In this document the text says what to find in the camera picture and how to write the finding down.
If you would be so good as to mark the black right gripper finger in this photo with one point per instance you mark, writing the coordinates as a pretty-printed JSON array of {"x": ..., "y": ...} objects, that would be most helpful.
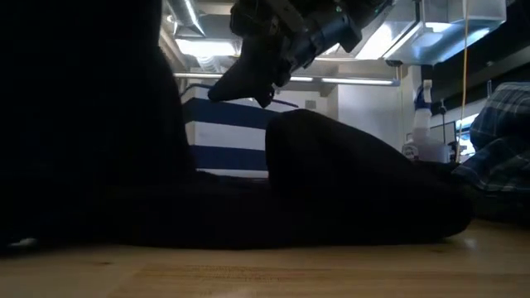
[{"x": 252, "y": 74}]

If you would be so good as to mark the navy white striped fabric bin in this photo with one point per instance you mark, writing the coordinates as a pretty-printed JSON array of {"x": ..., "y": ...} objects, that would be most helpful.
[{"x": 227, "y": 136}]

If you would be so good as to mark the black knit garment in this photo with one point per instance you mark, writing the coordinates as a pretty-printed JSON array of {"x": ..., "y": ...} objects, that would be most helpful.
[{"x": 124, "y": 165}]

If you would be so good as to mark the blue plaid shirt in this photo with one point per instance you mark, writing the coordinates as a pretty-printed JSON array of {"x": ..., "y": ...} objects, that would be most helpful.
[{"x": 501, "y": 145}]

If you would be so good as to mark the LED light bar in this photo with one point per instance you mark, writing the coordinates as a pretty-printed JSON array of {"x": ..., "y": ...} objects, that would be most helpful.
[{"x": 356, "y": 81}]

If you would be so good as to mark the clear spray bottle blue nozzle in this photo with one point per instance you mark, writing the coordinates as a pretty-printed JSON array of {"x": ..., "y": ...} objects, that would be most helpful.
[{"x": 422, "y": 124}]

